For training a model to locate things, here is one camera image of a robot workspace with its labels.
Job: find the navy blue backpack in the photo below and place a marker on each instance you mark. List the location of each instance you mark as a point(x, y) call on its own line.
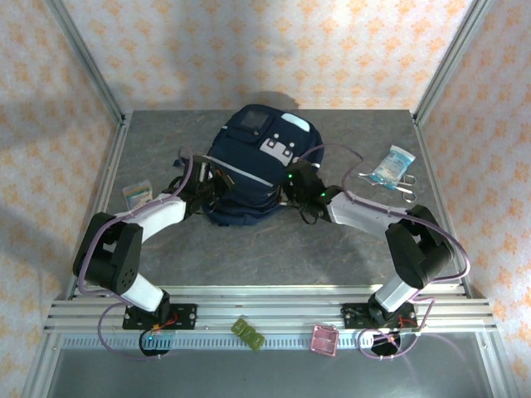
point(253, 166)

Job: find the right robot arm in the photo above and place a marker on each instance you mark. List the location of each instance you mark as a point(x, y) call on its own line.
point(419, 248)

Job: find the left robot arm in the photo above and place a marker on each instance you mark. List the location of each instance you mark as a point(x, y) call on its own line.
point(108, 253)

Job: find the blue white tissue pack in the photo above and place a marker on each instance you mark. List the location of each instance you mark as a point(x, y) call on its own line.
point(394, 163)

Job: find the metal scissors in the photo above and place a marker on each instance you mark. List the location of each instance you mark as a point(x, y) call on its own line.
point(404, 192)

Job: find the olive green square block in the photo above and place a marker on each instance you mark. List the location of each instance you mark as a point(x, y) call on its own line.
point(248, 333)
point(239, 326)
point(256, 342)

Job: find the pink square box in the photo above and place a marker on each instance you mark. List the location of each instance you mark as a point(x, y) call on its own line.
point(324, 341)

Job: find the green circuit board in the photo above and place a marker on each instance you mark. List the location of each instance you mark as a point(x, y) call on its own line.
point(410, 330)
point(159, 340)

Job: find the aluminium side rail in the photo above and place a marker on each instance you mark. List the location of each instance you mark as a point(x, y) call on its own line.
point(439, 199)
point(108, 174)

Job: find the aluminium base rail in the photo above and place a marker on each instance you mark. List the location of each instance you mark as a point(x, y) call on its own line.
point(269, 309)

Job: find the aluminium frame post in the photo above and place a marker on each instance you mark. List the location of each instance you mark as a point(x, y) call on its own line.
point(89, 62)
point(450, 62)

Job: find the aluminium frame leg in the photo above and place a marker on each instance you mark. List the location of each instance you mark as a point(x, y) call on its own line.
point(495, 365)
point(41, 365)

